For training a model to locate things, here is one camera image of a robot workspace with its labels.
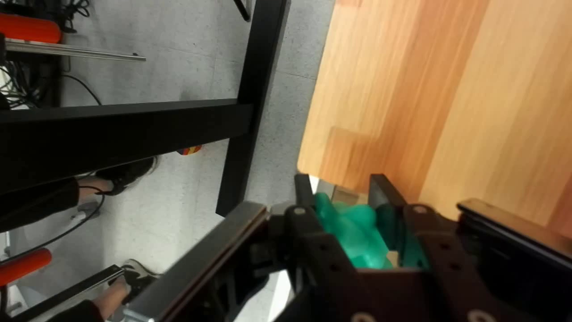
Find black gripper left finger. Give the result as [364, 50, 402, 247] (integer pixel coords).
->
[284, 174, 352, 322]

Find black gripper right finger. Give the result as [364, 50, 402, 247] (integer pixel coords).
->
[368, 174, 477, 322]

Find green plushy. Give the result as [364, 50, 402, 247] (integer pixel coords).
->
[314, 193, 427, 270]

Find black metal frame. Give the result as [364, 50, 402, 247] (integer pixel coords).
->
[0, 0, 289, 215]

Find orange handled clamp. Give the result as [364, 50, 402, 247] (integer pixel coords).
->
[0, 15, 62, 43]

